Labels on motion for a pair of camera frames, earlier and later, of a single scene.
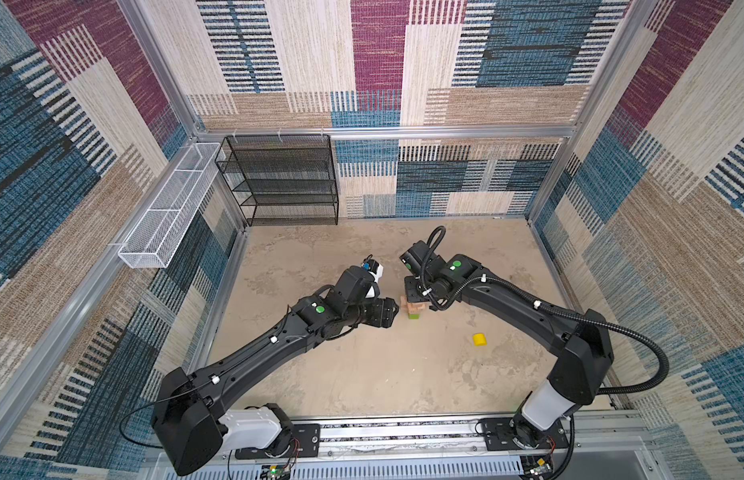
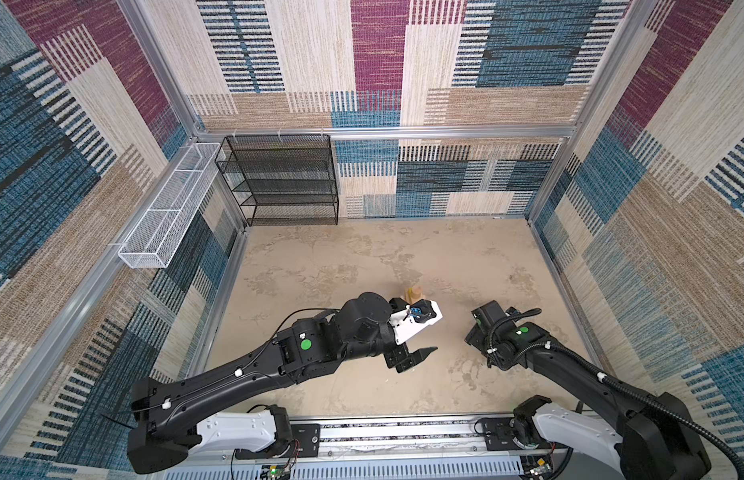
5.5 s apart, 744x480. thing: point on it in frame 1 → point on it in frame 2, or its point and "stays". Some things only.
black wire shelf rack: [282, 179] stays
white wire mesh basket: [152, 243] stays
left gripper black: [382, 311] → [403, 360]
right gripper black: [411, 294] → [474, 338]
